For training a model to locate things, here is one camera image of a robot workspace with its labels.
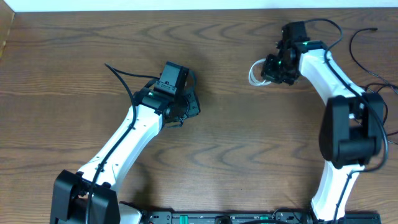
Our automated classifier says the black USB cable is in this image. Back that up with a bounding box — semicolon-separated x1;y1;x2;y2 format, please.
348;27;398;146

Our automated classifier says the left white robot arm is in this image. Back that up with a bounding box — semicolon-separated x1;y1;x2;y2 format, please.
50;62;200;224

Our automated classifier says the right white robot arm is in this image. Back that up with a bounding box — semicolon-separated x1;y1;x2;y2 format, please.
255;21;389;223

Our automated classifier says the white USB cable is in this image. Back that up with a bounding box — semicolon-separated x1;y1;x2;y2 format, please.
248;58;273;87

